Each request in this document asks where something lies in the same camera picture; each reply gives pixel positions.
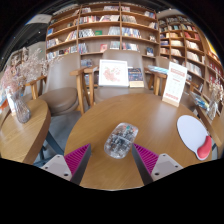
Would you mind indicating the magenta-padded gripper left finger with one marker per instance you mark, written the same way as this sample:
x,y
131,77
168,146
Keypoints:
x,y
56,165

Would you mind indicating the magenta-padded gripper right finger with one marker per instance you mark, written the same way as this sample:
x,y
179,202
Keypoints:
x,y
163,165

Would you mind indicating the transparent computer mouse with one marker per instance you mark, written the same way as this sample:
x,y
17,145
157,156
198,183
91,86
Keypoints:
x,y
120,140

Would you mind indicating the white mouse pad red rest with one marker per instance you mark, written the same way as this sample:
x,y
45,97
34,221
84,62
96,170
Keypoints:
x,y
191,133

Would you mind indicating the glass vase pink dried flowers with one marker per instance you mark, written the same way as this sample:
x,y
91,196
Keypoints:
x,y
21,111

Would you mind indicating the beige wooden-armed armchair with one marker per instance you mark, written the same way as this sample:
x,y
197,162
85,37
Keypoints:
x,y
116,93
191,101
61,80

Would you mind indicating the stack of colourful books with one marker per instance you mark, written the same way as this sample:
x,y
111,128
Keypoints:
x,y
200,100

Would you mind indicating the small white table sign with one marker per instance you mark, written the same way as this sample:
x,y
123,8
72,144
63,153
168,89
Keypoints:
x,y
10,101

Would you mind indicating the white red sign wooden stand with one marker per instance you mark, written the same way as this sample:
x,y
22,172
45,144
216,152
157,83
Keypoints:
x,y
175,83

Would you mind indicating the dark blue book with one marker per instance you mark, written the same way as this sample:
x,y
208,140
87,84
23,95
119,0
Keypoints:
x,y
135,76

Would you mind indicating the stack of light blue books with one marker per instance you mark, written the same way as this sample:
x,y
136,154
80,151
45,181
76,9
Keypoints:
x,y
156,69

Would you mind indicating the white framed red floral picture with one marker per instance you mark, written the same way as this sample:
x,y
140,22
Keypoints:
x,y
113,73

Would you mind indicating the small distant wooden bookshelf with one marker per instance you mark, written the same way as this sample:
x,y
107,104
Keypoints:
x,y
18,57

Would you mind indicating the wide wooden bookshelf unit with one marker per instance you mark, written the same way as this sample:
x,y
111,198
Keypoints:
x,y
100,25

